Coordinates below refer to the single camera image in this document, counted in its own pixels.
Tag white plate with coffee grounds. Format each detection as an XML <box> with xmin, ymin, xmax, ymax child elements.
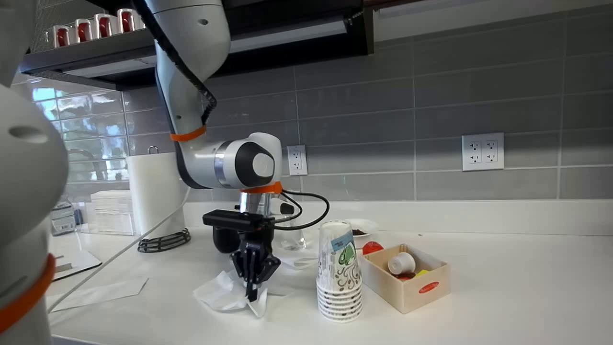
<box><xmin>348</xmin><ymin>218</ymin><xmax>378</xmax><ymax>237</ymax></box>

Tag stack of patterned paper cups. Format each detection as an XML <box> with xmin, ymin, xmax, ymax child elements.
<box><xmin>315</xmin><ymin>220</ymin><xmax>361</xmax><ymax>320</ymax></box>

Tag white coffee pod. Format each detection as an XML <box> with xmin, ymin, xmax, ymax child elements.
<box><xmin>386</xmin><ymin>251</ymin><xmax>417</xmax><ymax>276</ymax></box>

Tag black insulated tumbler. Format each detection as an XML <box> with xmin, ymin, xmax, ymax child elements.
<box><xmin>212</xmin><ymin>228</ymin><xmax>240</xmax><ymax>253</ymax></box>

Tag white wall outlet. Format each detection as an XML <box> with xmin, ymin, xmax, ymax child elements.
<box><xmin>461</xmin><ymin>132</ymin><xmax>503</xmax><ymax>170</ymax></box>
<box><xmin>286</xmin><ymin>145</ymin><xmax>307</xmax><ymax>176</ymax></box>

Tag white paper towel roll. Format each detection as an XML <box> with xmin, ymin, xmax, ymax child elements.
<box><xmin>127</xmin><ymin>153</ymin><xmax>187</xmax><ymax>239</ymax></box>

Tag red white boxes on shelf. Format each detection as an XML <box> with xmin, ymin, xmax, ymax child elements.
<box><xmin>43</xmin><ymin>7</ymin><xmax>145</xmax><ymax>50</ymax></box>

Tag flat paper towel left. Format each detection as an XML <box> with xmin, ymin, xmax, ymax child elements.
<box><xmin>47</xmin><ymin>278</ymin><xmax>147</xmax><ymax>312</ymax></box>

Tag black paper towel holder base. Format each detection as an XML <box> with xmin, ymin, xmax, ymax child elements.
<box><xmin>137</xmin><ymin>228</ymin><xmax>191</xmax><ymax>253</ymax></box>

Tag wooden box with toys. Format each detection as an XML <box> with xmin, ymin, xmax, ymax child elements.
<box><xmin>361</xmin><ymin>243</ymin><xmax>449</xmax><ymax>314</ymax></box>

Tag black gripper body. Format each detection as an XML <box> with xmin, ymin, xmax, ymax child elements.
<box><xmin>233</xmin><ymin>191</ymin><xmax>273</xmax><ymax>253</ymax></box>

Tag clear stemmed glass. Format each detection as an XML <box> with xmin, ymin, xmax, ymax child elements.
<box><xmin>277</xmin><ymin>199</ymin><xmax>306</xmax><ymax>251</ymax></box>

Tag red round plastic lid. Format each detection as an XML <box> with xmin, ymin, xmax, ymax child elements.
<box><xmin>361</xmin><ymin>241</ymin><xmax>382</xmax><ymax>255</ymax></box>

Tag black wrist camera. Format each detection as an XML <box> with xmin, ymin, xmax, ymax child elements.
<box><xmin>202</xmin><ymin>209</ymin><xmax>271</xmax><ymax>232</ymax></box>

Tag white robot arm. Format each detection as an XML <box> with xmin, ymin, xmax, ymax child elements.
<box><xmin>0</xmin><ymin>0</ymin><xmax>279</xmax><ymax>345</ymax></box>

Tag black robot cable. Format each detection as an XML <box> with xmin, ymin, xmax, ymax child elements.
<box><xmin>273</xmin><ymin>190</ymin><xmax>330</xmax><ymax>232</ymax></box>

